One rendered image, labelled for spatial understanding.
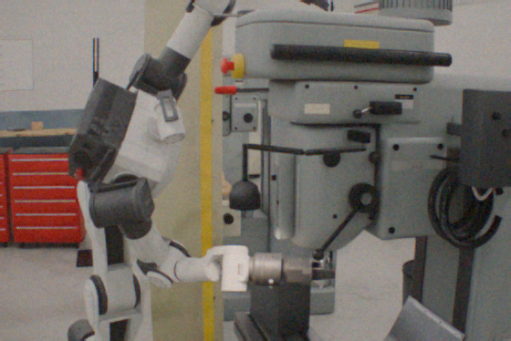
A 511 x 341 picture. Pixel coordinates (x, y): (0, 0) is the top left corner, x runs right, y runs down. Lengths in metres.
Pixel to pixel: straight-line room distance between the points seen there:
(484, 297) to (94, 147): 1.11
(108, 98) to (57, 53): 8.79
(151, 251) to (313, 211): 0.48
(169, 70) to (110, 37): 8.67
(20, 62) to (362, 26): 9.36
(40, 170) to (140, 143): 4.42
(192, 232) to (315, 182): 1.90
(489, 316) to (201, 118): 1.99
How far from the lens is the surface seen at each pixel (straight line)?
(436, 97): 1.47
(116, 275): 1.95
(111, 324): 2.06
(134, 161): 1.54
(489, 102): 1.24
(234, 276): 1.51
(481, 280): 1.59
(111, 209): 1.49
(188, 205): 3.18
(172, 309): 3.35
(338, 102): 1.34
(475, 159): 1.25
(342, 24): 1.34
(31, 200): 6.03
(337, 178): 1.38
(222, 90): 1.47
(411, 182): 1.45
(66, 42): 10.39
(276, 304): 1.90
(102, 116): 1.58
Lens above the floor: 1.74
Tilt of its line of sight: 9 degrees down
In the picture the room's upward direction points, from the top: straight up
